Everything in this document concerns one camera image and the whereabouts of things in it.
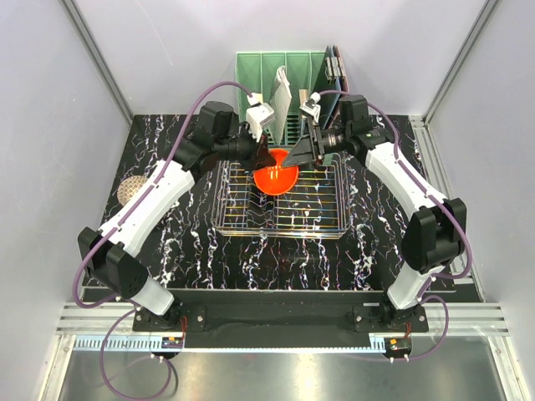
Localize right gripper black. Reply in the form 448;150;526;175
281;117;350;175

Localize white spiral notebook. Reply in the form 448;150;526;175
268;65;292;145

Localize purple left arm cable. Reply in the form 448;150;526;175
71;81;256;398

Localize green plastic file organizer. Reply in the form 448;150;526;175
235;49;328;147

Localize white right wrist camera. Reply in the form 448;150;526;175
299;92;321;125

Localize red patterned bowl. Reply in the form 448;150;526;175
116;175;148;206

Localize blue spine book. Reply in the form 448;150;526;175
298;89;309;107

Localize metal wire dish rack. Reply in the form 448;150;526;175
211;154;350;239

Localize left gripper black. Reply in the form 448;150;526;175
215;121;277;174

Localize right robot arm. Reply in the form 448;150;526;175
283;91;471;332

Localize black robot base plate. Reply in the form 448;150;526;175
132;287;430;335

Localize orange plastic bowl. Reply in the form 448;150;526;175
253;149;299;196

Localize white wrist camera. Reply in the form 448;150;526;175
246;93;275;142
299;92;321;125

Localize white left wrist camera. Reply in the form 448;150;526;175
246;93;275;142

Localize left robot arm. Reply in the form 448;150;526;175
78;97;276;331

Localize dark green clipboard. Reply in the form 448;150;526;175
312;45;349;129

